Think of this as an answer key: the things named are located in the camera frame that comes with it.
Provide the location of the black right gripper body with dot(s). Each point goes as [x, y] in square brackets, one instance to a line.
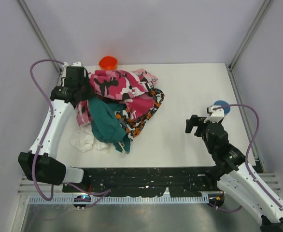
[199, 125]

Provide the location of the left aluminium frame post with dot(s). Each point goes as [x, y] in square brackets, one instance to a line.
[35, 27]

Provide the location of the orange black camouflage cloth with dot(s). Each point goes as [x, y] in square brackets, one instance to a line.
[134, 113]

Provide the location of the light pink patterned cloth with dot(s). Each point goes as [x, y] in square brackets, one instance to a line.
[146, 76]

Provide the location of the pink camouflage garment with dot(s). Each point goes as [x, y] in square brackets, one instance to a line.
[118, 85]

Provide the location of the teal green shorts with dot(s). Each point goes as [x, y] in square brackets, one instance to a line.
[106, 127]

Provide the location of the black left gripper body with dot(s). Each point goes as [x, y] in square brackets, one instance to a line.
[84, 91]

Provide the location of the aluminium frame post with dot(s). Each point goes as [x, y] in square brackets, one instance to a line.
[257, 20]
[35, 27]

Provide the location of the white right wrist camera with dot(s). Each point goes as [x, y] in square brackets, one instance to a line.
[215, 114]

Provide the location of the white slotted cable duct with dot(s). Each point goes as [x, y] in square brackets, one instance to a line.
[76, 199]

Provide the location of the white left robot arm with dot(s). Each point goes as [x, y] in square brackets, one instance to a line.
[40, 162]

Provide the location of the right aluminium frame post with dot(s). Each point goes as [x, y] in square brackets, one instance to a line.
[257, 20]

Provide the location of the blue plastic cup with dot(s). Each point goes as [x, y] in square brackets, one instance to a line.
[225, 106]

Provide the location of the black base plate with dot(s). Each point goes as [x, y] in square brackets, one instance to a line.
[151, 182]

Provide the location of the white cloth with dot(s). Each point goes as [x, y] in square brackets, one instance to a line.
[84, 140]

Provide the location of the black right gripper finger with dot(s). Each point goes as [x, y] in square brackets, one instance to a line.
[192, 122]
[199, 130]

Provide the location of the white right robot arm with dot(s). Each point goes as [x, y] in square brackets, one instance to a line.
[237, 178]

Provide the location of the orange plastic cup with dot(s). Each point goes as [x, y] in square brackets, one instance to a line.
[108, 63]

